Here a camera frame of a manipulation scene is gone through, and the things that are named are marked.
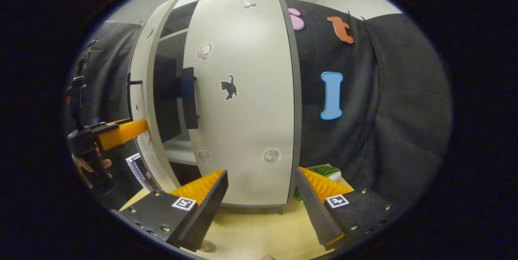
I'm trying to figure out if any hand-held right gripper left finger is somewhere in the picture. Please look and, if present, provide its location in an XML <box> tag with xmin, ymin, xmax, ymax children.
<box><xmin>111</xmin><ymin>169</ymin><xmax>229</xmax><ymax>252</ymax></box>

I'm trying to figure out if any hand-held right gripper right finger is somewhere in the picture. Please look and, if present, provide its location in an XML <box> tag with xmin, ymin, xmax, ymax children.
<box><xmin>295</xmin><ymin>166</ymin><xmax>395</xmax><ymax>251</ymax></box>

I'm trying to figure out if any white cabinet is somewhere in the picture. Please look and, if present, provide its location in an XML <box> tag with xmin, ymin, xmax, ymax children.
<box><xmin>134</xmin><ymin>0</ymin><xmax>302</xmax><ymax>215</ymax></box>

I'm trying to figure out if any white cabinet door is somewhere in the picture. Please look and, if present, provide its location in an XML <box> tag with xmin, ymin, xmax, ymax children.
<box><xmin>129</xmin><ymin>0</ymin><xmax>183</xmax><ymax>194</ymax></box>
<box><xmin>183</xmin><ymin>0</ymin><xmax>302</xmax><ymax>208</ymax></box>

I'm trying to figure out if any white cabinet shelf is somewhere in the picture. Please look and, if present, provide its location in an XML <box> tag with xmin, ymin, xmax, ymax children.
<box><xmin>164</xmin><ymin>139</ymin><xmax>191</xmax><ymax>166</ymax></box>
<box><xmin>158</xmin><ymin>28</ymin><xmax>189</xmax><ymax>43</ymax></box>

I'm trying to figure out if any watermelon slice plush toy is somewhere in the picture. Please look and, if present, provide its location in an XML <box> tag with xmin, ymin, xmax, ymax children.
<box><xmin>293</xmin><ymin>166</ymin><xmax>342</xmax><ymax>202</ymax></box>

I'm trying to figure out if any dark blue book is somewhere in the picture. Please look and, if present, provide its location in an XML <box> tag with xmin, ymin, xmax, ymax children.
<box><xmin>125</xmin><ymin>153</ymin><xmax>156</xmax><ymax>192</ymax></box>

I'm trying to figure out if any black backdrop cloth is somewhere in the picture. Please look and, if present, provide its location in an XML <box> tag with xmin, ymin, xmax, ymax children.
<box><xmin>65</xmin><ymin>0</ymin><xmax>453</xmax><ymax>212</ymax></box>

